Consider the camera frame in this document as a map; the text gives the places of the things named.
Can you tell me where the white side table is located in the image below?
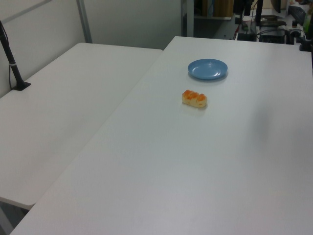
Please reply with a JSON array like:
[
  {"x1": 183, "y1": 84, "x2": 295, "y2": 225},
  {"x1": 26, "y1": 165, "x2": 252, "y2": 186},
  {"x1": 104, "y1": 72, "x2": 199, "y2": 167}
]
[{"x1": 0, "y1": 42, "x2": 164, "y2": 211}]

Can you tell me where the grey metal cabinet upright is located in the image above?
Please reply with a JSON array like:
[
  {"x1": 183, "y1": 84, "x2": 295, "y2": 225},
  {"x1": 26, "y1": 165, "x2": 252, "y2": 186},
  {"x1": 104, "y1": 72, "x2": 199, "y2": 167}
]
[{"x1": 180, "y1": 0, "x2": 196, "y2": 38}]

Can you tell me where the wide black box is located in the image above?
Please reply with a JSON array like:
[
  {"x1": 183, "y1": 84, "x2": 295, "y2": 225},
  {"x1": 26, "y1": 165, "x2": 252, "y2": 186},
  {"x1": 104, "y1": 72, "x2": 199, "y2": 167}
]
[{"x1": 258, "y1": 34, "x2": 288, "y2": 45}]

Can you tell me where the grey metal partition post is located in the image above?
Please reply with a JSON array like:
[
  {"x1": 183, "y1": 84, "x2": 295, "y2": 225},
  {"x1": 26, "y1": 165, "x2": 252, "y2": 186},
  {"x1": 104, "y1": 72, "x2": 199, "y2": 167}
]
[{"x1": 76, "y1": 0, "x2": 93, "y2": 45}]

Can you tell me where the dark brown stand base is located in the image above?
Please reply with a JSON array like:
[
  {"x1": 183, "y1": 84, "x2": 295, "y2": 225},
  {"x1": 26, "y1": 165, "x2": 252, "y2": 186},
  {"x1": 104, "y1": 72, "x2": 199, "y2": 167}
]
[{"x1": 260, "y1": 14, "x2": 287, "y2": 27}]

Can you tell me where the small black box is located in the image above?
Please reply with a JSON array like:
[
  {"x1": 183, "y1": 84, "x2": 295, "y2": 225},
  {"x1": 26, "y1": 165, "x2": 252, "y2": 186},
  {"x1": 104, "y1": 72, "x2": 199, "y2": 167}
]
[{"x1": 237, "y1": 31, "x2": 257, "y2": 42}]

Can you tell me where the orange glazed bread roll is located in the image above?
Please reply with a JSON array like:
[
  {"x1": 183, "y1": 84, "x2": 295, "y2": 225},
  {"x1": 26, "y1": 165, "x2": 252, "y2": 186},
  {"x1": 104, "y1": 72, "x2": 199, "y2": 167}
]
[{"x1": 181, "y1": 89, "x2": 208, "y2": 109}]

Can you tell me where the black table edge clamp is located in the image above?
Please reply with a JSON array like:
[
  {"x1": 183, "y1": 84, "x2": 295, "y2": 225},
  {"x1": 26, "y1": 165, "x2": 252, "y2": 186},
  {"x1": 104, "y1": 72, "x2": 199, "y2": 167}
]
[{"x1": 298, "y1": 36, "x2": 313, "y2": 53}]

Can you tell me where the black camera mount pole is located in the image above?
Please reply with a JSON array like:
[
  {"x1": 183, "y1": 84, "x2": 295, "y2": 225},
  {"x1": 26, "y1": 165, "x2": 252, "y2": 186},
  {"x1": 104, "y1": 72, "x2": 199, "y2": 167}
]
[{"x1": 0, "y1": 19, "x2": 32, "y2": 92}]

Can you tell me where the blue round plate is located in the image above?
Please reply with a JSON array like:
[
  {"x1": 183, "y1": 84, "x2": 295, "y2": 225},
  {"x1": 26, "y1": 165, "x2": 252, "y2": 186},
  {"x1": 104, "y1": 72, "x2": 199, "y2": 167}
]
[{"x1": 187, "y1": 58, "x2": 229, "y2": 82}]

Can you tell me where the black monitor stand pole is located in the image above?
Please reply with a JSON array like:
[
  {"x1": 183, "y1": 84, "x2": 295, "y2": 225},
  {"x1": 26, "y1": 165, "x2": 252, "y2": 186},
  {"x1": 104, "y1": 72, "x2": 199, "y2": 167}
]
[{"x1": 254, "y1": 0, "x2": 264, "y2": 26}]

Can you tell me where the green bottle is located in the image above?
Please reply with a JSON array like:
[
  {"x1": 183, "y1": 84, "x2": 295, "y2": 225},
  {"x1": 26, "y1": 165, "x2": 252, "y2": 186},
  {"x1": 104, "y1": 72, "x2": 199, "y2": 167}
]
[{"x1": 302, "y1": 9, "x2": 311, "y2": 33}]

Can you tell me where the brown cardboard board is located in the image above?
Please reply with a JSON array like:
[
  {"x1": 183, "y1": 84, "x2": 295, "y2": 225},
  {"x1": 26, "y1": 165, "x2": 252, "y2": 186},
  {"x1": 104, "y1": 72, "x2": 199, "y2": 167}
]
[{"x1": 202, "y1": 0, "x2": 236, "y2": 18}]

